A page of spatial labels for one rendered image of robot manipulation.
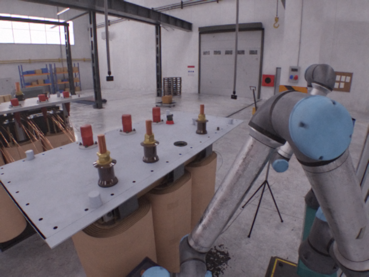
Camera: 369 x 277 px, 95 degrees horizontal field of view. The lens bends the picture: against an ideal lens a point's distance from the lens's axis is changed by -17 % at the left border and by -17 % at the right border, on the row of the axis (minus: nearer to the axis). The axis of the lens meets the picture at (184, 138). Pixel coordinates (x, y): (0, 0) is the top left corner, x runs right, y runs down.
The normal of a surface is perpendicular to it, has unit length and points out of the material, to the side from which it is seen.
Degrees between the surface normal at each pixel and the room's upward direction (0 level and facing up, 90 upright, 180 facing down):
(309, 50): 90
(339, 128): 84
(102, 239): 90
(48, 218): 0
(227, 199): 77
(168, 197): 90
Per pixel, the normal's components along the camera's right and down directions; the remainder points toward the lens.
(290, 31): -0.54, 0.28
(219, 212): -0.46, 0.07
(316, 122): -0.04, 0.23
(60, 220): 0.00, -0.95
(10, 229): 0.84, 0.18
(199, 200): 0.35, 0.31
